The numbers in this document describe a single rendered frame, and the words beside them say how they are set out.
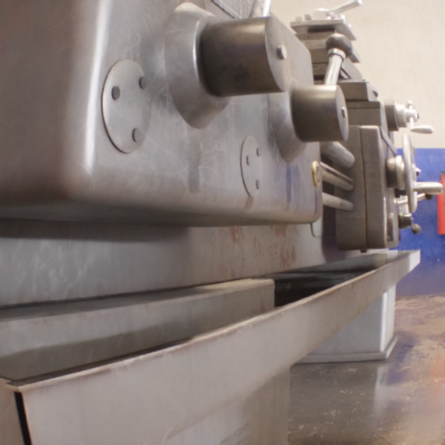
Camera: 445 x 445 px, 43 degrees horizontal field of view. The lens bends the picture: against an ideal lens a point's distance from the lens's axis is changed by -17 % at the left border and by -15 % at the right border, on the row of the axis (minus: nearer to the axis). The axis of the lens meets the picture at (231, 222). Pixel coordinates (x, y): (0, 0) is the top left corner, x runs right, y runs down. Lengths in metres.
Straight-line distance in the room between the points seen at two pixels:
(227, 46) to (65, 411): 0.25
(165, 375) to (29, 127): 0.17
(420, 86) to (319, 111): 5.15
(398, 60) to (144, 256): 5.22
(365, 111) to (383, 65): 4.26
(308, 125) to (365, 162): 0.90
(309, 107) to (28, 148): 0.35
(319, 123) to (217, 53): 0.22
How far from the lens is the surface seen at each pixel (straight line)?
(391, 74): 5.79
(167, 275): 0.77
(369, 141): 1.51
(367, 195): 1.50
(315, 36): 1.67
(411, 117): 1.69
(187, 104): 0.41
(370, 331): 2.64
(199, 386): 0.42
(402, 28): 5.94
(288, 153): 0.62
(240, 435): 0.80
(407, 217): 1.81
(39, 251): 0.54
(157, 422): 0.36
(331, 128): 0.61
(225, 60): 0.40
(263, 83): 0.40
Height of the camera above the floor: 0.52
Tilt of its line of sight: 2 degrees up
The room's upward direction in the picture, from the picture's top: 1 degrees counter-clockwise
